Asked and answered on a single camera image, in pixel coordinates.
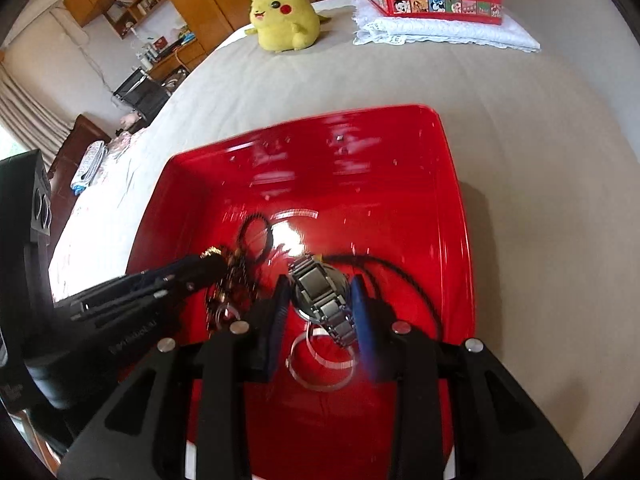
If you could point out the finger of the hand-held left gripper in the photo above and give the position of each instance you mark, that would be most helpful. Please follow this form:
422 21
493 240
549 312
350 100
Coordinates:
195 270
125 302

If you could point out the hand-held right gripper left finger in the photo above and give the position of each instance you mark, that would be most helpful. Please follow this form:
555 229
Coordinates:
277 320

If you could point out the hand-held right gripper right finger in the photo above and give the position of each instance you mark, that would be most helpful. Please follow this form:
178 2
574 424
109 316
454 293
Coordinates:
362 320

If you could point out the silver metal wristwatch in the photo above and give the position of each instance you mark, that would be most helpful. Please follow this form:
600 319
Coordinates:
320 285

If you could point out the wide silver bangle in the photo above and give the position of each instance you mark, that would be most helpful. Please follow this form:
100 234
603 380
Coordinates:
320 386

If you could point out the red tin box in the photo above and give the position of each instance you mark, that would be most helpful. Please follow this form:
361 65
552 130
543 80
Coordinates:
350 185

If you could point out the patterned pillow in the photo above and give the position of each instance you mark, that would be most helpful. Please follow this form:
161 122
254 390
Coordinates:
90 162

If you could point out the brown headboard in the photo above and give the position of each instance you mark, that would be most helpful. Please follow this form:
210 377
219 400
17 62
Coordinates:
82 132

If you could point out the beige curtain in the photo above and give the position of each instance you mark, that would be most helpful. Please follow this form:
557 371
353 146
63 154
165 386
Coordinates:
30 110

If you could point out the pink plush toy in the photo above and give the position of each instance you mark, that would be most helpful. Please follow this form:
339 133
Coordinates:
131 119

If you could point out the black chair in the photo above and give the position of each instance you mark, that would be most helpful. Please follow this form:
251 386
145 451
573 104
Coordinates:
142 97

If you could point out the wooden desk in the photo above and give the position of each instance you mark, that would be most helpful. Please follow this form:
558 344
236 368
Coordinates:
192 52

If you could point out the yellow plush toy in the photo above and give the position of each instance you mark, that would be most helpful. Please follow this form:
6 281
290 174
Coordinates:
285 20

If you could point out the white folded lace cloth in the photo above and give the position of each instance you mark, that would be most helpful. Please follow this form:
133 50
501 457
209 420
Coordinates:
450 35

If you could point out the red cartoon print tin lid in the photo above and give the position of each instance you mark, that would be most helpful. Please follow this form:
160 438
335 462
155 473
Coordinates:
430 7

